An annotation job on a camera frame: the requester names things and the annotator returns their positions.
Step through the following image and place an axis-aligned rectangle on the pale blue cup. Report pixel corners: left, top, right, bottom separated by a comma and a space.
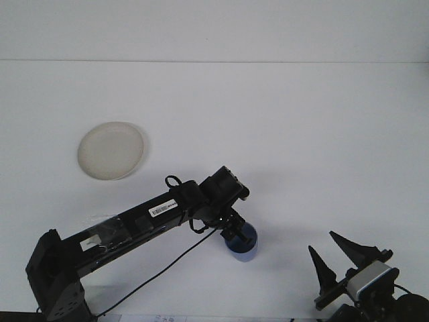
223, 222, 259, 263

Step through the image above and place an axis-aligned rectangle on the pale round plate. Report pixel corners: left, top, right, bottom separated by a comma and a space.
77, 121, 145, 181

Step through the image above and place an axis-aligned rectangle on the white barcode label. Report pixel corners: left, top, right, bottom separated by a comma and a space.
148, 199, 179, 218

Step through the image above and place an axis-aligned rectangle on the white plain sticker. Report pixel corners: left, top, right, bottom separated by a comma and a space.
79, 235, 102, 252

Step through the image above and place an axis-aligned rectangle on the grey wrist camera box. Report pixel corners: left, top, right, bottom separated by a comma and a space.
346, 261, 400, 300
219, 165, 251, 202

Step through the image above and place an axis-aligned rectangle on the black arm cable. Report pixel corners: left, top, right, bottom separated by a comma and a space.
93, 174, 224, 319
392, 283, 415, 296

